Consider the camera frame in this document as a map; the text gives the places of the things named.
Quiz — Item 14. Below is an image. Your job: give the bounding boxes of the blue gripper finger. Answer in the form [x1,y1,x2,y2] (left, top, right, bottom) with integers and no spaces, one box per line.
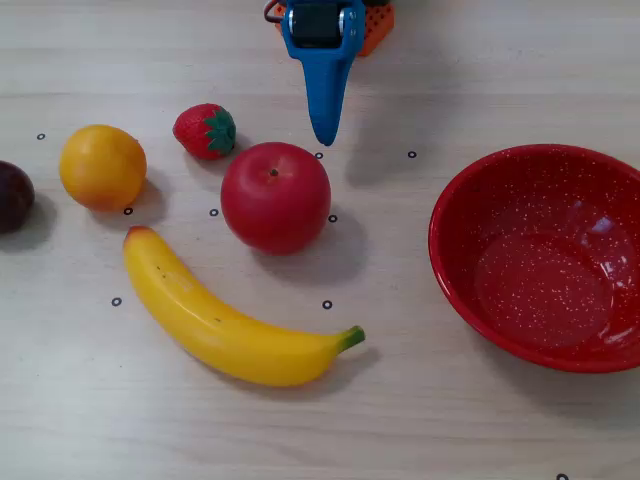
[327,0,367,147]
[293,54,346,147]

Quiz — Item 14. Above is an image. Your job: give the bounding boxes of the blue gripper body black motor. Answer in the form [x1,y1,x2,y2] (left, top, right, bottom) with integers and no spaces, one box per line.
[279,0,352,58]

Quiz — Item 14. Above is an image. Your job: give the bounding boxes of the dark purple plum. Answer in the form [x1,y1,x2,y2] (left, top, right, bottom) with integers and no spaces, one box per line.
[0,159,36,235]

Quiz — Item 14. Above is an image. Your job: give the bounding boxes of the red speckled bowl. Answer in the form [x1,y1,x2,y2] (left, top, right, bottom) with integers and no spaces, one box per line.
[427,143,640,375]

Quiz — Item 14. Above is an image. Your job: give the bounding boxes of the red apple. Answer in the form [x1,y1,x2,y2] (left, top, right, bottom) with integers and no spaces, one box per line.
[220,141,332,257]

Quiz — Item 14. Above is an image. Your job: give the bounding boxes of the red strawberry green leaves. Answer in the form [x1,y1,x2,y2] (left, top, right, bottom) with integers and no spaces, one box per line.
[172,103,237,161]

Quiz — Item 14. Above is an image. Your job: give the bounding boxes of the orange fruit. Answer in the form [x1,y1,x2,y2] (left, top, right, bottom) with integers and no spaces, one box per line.
[58,124,148,213]

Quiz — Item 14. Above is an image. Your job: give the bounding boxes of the yellow banana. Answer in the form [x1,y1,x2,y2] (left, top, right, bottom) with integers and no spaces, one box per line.
[122,225,366,388]

